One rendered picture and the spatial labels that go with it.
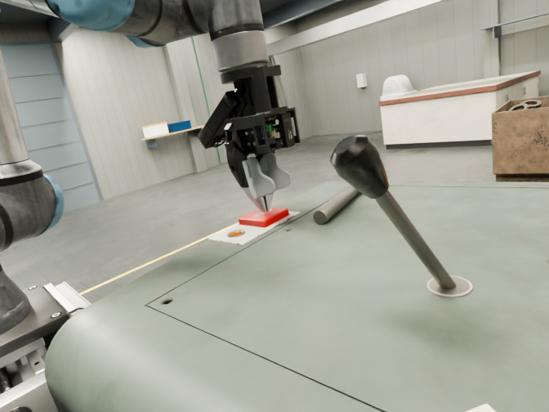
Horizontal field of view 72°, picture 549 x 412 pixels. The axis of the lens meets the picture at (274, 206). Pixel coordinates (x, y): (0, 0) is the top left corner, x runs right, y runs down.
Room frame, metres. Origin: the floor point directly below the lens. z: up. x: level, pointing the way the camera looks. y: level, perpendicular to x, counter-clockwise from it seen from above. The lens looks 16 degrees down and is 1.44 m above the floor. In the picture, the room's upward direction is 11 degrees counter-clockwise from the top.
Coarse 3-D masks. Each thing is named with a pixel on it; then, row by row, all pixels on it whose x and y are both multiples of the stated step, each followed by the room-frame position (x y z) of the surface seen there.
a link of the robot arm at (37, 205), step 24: (0, 72) 0.70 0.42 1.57; (0, 96) 0.69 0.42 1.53; (0, 120) 0.68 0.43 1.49; (0, 144) 0.68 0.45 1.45; (24, 144) 0.72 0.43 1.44; (0, 168) 0.67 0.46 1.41; (24, 168) 0.69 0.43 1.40; (0, 192) 0.66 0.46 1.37; (24, 192) 0.68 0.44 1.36; (48, 192) 0.73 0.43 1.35; (24, 216) 0.66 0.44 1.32; (48, 216) 0.71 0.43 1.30; (24, 240) 0.68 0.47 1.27
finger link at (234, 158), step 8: (224, 144) 0.55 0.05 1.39; (232, 144) 0.55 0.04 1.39; (232, 152) 0.54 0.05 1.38; (240, 152) 0.55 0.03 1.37; (232, 160) 0.54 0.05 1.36; (240, 160) 0.55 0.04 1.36; (232, 168) 0.55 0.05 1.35; (240, 168) 0.55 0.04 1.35; (240, 176) 0.55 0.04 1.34; (240, 184) 0.55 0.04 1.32
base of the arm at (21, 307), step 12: (0, 264) 0.61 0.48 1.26; (0, 276) 0.59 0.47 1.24; (0, 288) 0.58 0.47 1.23; (12, 288) 0.60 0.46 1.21; (0, 300) 0.56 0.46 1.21; (12, 300) 0.59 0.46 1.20; (24, 300) 0.60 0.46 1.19; (0, 312) 0.55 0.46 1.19; (12, 312) 0.57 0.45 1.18; (24, 312) 0.59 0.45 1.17; (0, 324) 0.54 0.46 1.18; (12, 324) 0.56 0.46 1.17
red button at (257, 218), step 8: (272, 208) 0.59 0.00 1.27; (280, 208) 0.58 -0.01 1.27; (248, 216) 0.58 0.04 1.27; (256, 216) 0.57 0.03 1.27; (264, 216) 0.56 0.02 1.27; (272, 216) 0.55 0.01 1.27; (280, 216) 0.56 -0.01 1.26; (240, 224) 0.57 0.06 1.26; (248, 224) 0.56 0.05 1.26; (256, 224) 0.55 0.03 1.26; (264, 224) 0.54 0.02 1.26
